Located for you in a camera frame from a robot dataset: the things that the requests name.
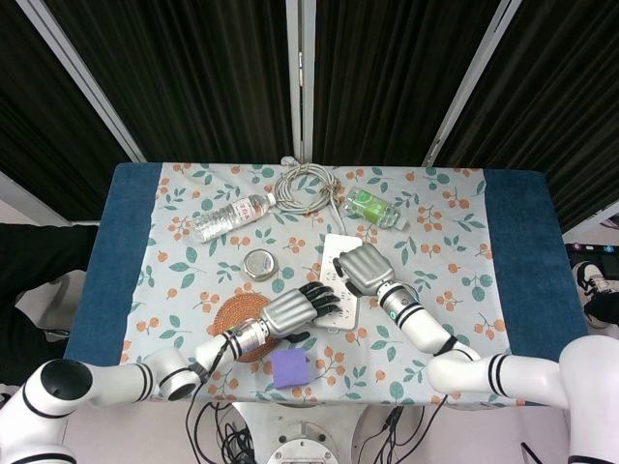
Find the white black sneaker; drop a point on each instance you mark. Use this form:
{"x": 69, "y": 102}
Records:
{"x": 592, "y": 280}

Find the floral orange fruit tablecloth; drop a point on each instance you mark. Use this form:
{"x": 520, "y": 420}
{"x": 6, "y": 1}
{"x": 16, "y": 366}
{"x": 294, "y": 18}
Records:
{"x": 435, "y": 251}

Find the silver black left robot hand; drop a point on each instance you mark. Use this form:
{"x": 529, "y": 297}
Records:
{"x": 285, "y": 314}

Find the purple foam block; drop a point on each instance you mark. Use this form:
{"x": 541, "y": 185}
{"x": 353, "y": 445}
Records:
{"x": 290, "y": 368}

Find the round metal tin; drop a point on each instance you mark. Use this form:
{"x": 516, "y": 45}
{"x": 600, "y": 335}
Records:
{"x": 259, "y": 263}

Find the white frame foot bar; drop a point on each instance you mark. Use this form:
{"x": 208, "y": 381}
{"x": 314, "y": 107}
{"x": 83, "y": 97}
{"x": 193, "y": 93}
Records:
{"x": 29, "y": 198}
{"x": 592, "y": 217}

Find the white power strip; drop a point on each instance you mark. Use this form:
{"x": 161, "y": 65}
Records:
{"x": 333, "y": 244}

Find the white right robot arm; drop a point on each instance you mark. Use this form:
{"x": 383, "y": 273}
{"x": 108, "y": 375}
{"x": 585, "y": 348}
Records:
{"x": 508, "y": 372}

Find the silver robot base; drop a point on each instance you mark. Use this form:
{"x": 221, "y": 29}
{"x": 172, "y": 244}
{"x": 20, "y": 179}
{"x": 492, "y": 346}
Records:
{"x": 300, "y": 440}

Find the person in black clothes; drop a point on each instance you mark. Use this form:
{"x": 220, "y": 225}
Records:
{"x": 38, "y": 251}

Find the black curtain panel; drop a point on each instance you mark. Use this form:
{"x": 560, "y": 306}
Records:
{"x": 387, "y": 72}
{"x": 43, "y": 135}
{"x": 556, "y": 121}
{"x": 193, "y": 72}

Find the white frame post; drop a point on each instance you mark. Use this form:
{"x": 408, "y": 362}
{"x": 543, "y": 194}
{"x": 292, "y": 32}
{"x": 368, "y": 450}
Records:
{"x": 469, "y": 82}
{"x": 87, "y": 82}
{"x": 300, "y": 82}

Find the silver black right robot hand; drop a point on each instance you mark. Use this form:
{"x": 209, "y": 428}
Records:
{"x": 362, "y": 268}

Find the clear bottle with red label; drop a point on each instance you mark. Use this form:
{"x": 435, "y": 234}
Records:
{"x": 227, "y": 220}

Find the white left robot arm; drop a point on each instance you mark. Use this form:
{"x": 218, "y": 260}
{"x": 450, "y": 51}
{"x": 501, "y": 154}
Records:
{"x": 121, "y": 382}

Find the round woven rattan coaster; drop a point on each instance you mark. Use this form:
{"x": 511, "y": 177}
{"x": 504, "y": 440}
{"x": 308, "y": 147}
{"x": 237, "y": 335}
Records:
{"x": 237, "y": 309}

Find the clear bottle with green label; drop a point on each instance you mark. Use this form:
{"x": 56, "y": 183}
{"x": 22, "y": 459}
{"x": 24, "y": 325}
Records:
{"x": 370, "y": 205}

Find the blue table cover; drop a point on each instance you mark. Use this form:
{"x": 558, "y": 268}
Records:
{"x": 527, "y": 251}

